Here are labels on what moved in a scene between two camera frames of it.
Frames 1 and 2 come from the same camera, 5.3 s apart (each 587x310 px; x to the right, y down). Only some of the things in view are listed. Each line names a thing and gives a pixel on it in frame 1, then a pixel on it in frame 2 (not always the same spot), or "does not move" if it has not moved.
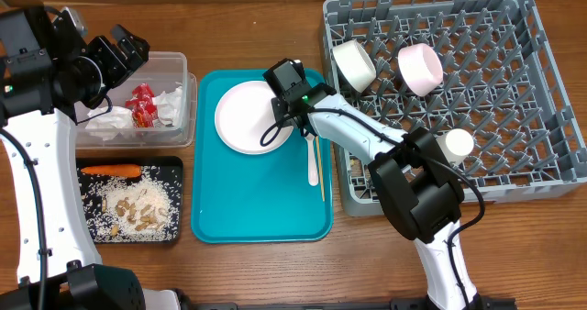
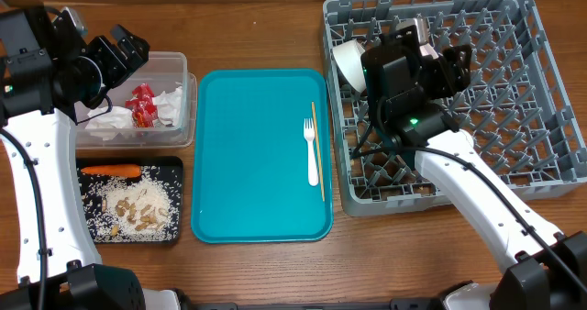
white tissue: (106, 127) does not move
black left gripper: (123, 65) does not move
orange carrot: (115, 171) does not move
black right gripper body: (286, 108) to (445, 81)
